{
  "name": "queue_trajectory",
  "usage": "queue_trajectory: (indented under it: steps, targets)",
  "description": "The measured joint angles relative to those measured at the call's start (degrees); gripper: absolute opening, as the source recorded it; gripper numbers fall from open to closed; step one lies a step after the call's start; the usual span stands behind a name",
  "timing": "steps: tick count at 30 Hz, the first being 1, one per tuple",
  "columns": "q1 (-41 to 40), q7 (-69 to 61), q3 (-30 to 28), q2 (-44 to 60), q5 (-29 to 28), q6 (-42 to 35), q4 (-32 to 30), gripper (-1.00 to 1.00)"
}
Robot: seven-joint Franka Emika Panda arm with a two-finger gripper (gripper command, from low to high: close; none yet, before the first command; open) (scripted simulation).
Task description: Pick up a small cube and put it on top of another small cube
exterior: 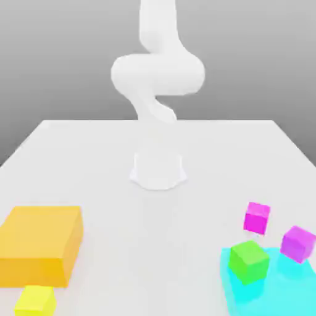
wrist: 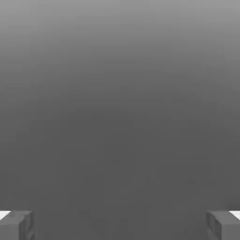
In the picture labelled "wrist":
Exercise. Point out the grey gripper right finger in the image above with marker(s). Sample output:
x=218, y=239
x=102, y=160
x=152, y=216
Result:
x=225, y=226

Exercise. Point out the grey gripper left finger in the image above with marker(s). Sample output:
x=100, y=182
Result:
x=15, y=226

